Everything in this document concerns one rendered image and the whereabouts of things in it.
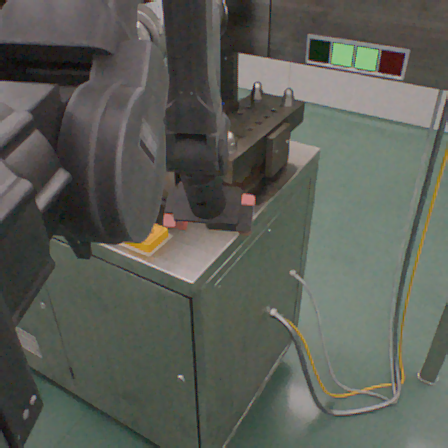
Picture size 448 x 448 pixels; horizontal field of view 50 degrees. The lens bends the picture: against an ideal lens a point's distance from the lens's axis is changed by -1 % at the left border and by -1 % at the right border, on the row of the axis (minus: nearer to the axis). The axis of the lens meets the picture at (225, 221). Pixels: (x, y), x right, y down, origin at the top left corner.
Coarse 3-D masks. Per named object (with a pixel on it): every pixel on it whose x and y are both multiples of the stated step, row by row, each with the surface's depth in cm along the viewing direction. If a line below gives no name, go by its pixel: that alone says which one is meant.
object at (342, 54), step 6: (336, 48) 119; (342, 48) 118; (348, 48) 117; (336, 54) 119; (342, 54) 119; (348, 54) 118; (336, 60) 120; (342, 60) 119; (348, 60) 119; (348, 66) 119
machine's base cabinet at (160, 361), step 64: (64, 256) 121; (256, 256) 122; (64, 320) 140; (128, 320) 120; (192, 320) 107; (256, 320) 138; (64, 384) 166; (128, 384) 139; (192, 384) 120; (256, 384) 159
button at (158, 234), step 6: (156, 228) 105; (162, 228) 105; (150, 234) 103; (156, 234) 103; (162, 234) 103; (150, 240) 101; (156, 240) 102; (162, 240) 104; (132, 246) 103; (138, 246) 102; (144, 246) 101; (150, 246) 101; (156, 246) 103; (150, 252) 101
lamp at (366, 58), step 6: (360, 48) 116; (366, 48) 115; (360, 54) 116; (366, 54) 116; (372, 54) 115; (360, 60) 117; (366, 60) 116; (372, 60) 116; (360, 66) 118; (366, 66) 117; (372, 66) 116
